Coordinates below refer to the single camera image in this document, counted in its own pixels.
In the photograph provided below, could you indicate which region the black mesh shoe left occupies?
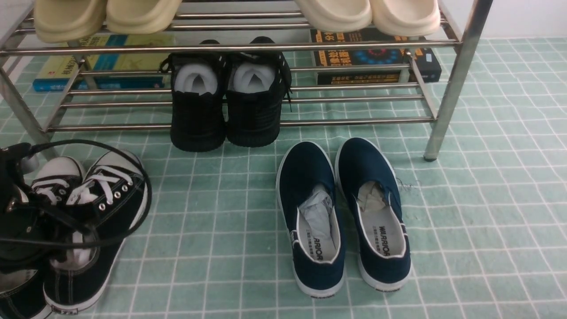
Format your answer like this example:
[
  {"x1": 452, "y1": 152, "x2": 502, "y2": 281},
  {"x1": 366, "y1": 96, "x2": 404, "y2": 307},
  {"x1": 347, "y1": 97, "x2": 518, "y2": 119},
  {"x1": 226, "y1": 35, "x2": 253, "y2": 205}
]
[{"x1": 160, "y1": 52, "x2": 229, "y2": 153}]

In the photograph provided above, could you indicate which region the black cable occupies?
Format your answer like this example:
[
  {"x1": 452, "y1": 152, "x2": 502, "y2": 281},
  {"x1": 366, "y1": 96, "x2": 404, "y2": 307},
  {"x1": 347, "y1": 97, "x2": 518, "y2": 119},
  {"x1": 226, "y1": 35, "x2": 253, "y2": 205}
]
[{"x1": 0, "y1": 139, "x2": 153, "y2": 249}]

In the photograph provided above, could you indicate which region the yellow blue book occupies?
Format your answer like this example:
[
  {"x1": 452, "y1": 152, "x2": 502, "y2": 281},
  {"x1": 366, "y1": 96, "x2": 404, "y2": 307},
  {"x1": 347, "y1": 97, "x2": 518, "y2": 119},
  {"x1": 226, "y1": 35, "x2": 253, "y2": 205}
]
[{"x1": 32, "y1": 34, "x2": 175, "y2": 92}]

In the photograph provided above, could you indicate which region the black orange book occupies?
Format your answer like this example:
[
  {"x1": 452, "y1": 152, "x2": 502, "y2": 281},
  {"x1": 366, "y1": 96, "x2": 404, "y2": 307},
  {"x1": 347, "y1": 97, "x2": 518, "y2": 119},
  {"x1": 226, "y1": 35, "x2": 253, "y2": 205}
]
[{"x1": 310, "y1": 28, "x2": 442, "y2": 85}]

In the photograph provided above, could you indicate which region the black mesh shoe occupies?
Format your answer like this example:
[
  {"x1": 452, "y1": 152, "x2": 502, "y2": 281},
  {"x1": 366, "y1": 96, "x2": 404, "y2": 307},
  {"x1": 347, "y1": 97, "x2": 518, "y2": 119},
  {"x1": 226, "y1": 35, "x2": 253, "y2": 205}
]
[
  {"x1": 225, "y1": 51, "x2": 292, "y2": 148},
  {"x1": 160, "y1": 52, "x2": 229, "y2": 153}
]

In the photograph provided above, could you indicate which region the stainless steel shoe rack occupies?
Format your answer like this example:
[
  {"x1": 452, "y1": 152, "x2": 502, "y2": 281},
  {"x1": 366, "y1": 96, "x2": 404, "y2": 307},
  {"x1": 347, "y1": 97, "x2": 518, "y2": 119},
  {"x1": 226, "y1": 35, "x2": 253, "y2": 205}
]
[{"x1": 1, "y1": 0, "x2": 492, "y2": 162}]

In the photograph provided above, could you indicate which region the cream slipper far right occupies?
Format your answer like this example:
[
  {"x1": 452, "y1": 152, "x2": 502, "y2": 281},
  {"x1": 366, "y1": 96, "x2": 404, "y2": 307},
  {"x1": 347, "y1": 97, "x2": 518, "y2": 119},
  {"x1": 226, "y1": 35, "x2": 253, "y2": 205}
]
[{"x1": 370, "y1": 0, "x2": 441, "y2": 38}]

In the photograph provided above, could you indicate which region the navy slip-on shoe left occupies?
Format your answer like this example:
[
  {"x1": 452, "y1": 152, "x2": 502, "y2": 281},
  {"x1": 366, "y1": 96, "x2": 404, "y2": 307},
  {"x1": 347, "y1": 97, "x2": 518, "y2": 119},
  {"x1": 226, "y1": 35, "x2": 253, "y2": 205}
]
[{"x1": 276, "y1": 141, "x2": 346, "y2": 299}]

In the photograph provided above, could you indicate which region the black mesh shoe right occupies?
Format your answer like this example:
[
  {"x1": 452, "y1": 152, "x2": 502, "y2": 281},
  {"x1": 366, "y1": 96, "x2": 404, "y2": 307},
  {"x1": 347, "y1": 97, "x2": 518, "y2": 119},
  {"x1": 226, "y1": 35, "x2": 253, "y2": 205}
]
[{"x1": 225, "y1": 51, "x2": 292, "y2": 148}]

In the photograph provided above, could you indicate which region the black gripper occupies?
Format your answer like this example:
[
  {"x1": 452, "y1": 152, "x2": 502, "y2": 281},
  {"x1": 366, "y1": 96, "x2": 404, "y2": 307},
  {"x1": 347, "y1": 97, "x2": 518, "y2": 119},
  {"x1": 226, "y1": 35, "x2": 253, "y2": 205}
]
[{"x1": 1, "y1": 143, "x2": 99, "y2": 274}]

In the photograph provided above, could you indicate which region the green checked floor cloth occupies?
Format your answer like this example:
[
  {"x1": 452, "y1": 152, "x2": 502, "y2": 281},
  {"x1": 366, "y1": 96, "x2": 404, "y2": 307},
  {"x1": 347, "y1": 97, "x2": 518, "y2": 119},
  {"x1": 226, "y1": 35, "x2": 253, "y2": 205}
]
[{"x1": 0, "y1": 37, "x2": 567, "y2": 319}]

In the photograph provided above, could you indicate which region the black canvas sneaker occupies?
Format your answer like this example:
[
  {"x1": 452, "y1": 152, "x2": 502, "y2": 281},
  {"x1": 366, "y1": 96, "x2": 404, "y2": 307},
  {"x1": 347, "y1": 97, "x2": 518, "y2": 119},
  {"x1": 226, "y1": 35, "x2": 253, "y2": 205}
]
[
  {"x1": 0, "y1": 157, "x2": 84, "y2": 319},
  {"x1": 43, "y1": 150, "x2": 148, "y2": 315}
]

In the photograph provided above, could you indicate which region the cream slipper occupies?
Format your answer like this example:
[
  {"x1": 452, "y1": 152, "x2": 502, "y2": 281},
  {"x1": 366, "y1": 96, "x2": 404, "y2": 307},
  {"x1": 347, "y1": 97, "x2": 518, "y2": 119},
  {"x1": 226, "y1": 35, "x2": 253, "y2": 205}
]
[
  {"x1": 295, "y1": 0, "x2": 373, "y2": 32},
  {"x1": 370, "y1": 0, "x2": 441, "y2": 38}
]

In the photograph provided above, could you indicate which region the navy slip-on shoe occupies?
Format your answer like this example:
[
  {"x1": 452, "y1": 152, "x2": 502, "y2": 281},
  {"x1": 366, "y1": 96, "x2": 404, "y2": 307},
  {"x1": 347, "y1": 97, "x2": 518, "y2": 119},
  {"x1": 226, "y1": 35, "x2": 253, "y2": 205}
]
[
  {"x1": 334, "y1": 137, "x2": 412, "y2": 292},
  {"x1": 276, "y1": 141, "x2": 346, "y2": 299}
]

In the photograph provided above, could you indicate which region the beige slipper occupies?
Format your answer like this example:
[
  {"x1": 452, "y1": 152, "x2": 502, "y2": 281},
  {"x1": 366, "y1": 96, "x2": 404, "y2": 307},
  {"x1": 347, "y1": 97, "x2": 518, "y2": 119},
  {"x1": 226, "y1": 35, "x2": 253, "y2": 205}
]
[
  {"x1": 106, "y1": 0, "x2": 182, "y2": 35},
  {"x1": 34, "y1": 0, "x2": 107, "y2": 43}
]

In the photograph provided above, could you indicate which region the beige slipper far left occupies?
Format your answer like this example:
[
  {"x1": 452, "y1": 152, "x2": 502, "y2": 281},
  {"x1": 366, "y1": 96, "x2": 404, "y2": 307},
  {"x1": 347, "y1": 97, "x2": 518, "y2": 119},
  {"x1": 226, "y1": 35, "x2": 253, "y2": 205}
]
[{"x1": 34, "y1": 0, "x2": 107, "y2": 43}]

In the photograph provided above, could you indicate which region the navy slip-on shoe right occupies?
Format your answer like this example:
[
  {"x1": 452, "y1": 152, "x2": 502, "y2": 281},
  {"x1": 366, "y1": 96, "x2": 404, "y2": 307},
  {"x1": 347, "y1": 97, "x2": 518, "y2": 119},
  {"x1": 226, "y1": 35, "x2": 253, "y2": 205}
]
[{"x1": 334, "y1": 137, "x2": 412, "y2": 292}]

